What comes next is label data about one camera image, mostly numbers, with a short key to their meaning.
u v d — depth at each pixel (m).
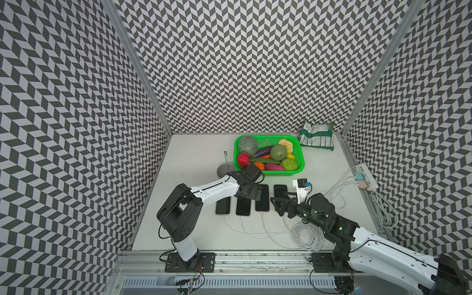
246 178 0.68
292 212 0.65
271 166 0.94
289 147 1.05
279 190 0.91
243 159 0.96
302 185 0.65
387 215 0.86
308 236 0.80
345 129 1.16
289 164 0.94
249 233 0.82
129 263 0.74
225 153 0.99
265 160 0.99
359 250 0.52
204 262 0.72
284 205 0.64
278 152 0.99
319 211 0.56
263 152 1.02
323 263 0.74
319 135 1.08
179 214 0.46
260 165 0.96
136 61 0.86
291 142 1.05
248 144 0.96
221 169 0.96
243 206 0.88
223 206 0.87
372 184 0.93
